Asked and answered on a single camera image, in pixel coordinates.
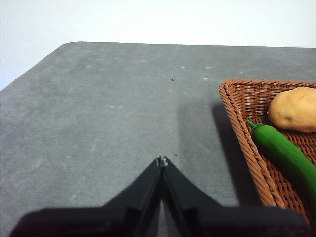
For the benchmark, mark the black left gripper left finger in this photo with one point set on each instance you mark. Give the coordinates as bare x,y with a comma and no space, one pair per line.
118,214

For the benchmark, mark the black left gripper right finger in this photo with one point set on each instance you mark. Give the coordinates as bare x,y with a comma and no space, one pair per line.
212,219

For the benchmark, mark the green pepper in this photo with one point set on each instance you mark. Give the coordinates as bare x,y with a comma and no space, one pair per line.
284,148

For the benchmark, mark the brown wicker basket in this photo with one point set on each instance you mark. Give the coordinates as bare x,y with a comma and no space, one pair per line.
247,98

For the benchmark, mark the yellow-brown potato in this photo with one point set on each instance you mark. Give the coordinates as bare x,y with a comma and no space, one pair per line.
296,111

